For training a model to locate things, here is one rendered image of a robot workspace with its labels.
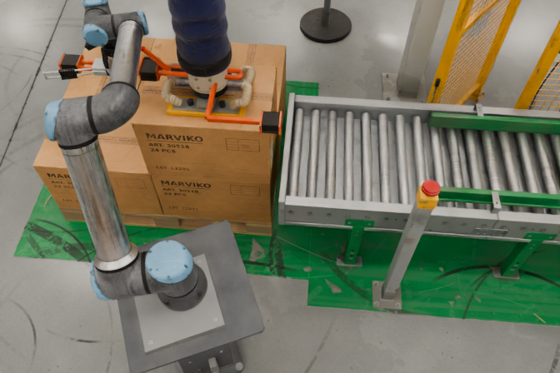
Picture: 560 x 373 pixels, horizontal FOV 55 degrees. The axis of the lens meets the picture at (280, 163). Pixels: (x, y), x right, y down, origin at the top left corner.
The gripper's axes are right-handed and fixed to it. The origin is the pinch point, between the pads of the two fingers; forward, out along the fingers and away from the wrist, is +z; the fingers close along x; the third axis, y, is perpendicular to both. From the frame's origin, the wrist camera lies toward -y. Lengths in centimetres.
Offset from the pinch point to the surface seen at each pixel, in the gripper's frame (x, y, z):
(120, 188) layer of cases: -19, -9, 69
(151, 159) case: -19.7, 13.9, 39.1
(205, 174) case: -19, 39, 49
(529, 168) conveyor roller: 3, 197, 53
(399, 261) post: -50, 133, 62
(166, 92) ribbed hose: -8.3, 24.6, 4.7
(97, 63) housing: 0.2, -6.3, -1.5
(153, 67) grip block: -0.2, 18.4, -1.7
